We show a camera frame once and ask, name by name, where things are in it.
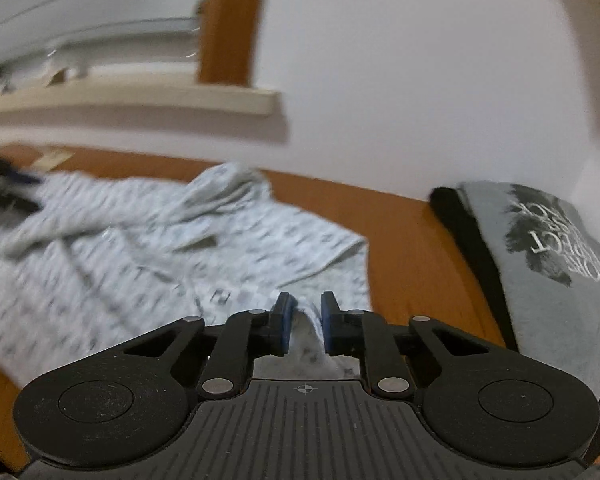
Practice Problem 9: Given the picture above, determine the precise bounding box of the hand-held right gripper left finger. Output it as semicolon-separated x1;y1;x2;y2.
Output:
121;291;297;402

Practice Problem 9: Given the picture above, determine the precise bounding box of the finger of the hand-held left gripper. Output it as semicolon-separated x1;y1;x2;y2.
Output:
1;170;44;187

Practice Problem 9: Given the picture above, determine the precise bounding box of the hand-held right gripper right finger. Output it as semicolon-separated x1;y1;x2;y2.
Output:
320;290;482;402

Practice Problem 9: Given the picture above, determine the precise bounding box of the patterned white pajama shirt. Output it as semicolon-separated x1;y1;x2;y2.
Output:
0;161;372;387

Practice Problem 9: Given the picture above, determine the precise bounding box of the small beige box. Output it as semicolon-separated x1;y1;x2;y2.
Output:
31;146;77;174

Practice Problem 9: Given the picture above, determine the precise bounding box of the small bottle orange label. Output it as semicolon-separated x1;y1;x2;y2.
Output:
44;46;89;82

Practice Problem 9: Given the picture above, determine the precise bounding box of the black garment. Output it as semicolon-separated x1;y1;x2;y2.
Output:
429;185;522;354

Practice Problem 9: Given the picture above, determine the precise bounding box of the grey window blind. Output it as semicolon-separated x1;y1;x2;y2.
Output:
0;0;217;77

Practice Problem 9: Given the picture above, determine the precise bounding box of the grey printed t-shirt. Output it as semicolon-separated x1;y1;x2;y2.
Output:
456;179;600;387

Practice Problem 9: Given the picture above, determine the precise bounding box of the wooden window frame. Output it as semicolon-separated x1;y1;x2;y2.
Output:
196;0;274;89

